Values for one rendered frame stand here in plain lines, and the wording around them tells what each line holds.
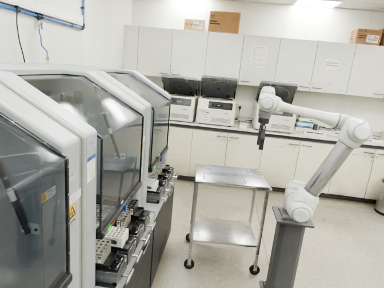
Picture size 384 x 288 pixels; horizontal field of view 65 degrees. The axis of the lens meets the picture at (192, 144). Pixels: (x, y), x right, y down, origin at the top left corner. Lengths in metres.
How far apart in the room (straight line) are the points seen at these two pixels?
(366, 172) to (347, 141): 2.95
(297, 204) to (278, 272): 0.67
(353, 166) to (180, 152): 2.47
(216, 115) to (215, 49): 0.97
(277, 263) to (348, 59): 3.25
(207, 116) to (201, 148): 0.49
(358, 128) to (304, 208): 0.57
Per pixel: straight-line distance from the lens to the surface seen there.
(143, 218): 1.85
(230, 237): 2.80
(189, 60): 4.64
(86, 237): 1.28
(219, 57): 4.61
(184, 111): 4.39
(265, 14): 5.04
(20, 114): 1.06
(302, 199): 2.08
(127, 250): 1.59
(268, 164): 4.56
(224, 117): 4.37
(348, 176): 4.89
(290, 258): 2.49
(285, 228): 2.36
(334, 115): 2.18
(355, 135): 1.98
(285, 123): 4.46
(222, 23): 4.69
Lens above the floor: 1.70
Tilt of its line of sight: 14 degrees down
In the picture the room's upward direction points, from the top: 5 degrees clockwise
